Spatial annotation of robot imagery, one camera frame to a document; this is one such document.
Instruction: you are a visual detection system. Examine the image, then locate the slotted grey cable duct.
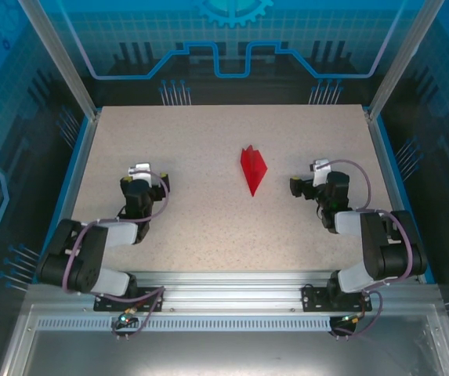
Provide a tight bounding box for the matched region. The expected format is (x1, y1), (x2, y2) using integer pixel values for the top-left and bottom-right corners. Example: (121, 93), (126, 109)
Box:
(35, 316), (335, 332)

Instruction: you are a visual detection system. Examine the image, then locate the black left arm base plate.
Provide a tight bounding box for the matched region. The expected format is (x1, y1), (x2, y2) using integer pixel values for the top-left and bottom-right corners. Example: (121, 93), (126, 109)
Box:
(92, 285), (166, 313)

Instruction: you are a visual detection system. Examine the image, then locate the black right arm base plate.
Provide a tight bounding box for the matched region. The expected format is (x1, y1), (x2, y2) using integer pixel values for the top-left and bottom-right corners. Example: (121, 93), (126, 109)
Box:
(301, 284), (373, 313)

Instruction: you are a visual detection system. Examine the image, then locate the wide aluminium crossbeam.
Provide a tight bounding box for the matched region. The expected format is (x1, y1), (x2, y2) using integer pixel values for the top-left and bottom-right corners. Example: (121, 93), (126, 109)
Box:
(26, 269), (443, 314)

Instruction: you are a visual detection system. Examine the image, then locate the steel sheet panel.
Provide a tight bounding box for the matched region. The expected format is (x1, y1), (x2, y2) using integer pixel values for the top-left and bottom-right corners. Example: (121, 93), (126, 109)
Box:
(0, 303), (449, 376)

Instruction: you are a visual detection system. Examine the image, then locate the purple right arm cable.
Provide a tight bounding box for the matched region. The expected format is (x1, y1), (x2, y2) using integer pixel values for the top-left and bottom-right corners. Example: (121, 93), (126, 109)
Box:
(313, 158), (415, 338)

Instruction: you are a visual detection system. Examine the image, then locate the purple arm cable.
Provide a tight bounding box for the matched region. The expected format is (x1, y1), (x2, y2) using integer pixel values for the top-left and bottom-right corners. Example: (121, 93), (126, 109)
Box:
(313, 158), (415, 338)
(62, 170), (170, 342)

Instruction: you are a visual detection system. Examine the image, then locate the red paper sheet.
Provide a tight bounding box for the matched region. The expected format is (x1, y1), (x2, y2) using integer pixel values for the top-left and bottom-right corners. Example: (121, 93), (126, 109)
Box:
(240, 144), (269, 198)

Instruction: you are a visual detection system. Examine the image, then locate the aluminium side rail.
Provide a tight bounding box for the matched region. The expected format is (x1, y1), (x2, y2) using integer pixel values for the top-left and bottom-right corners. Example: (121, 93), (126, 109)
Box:
(39, 109), (103, 285)
(363, 107), (436, 285)

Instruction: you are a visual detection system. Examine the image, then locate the aluminium frame post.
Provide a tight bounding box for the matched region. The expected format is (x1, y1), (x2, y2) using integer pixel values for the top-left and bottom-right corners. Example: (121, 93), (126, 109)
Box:
(16, 0), (103, 121)
(367, 0), (447, 121)

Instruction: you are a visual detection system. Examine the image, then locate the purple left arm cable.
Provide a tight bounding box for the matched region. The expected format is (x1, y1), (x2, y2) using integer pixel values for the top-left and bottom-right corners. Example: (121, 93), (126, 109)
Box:
(62, 170), (170, 342)

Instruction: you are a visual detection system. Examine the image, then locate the small circuit board with LED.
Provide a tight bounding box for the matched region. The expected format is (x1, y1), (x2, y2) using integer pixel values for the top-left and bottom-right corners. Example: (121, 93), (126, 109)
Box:
(114, 311), (137, 328)
(339, 311), (366, 326)

